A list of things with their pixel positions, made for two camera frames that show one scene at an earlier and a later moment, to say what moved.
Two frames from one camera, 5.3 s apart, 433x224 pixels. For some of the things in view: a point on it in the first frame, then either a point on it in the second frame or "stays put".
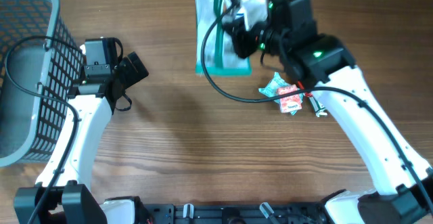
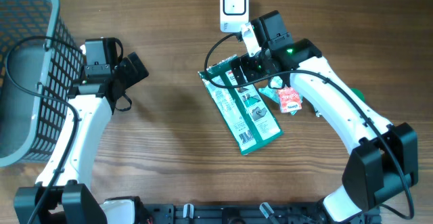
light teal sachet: x=270 y=89 stays put
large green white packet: x=221 y=57 -> x=243 y=107
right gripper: x=243 y=49 -> x=246 y=62
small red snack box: x=290 y=103 stays put
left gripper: x=133 y=76 stays put
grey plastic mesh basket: x=40 y=61 stays put
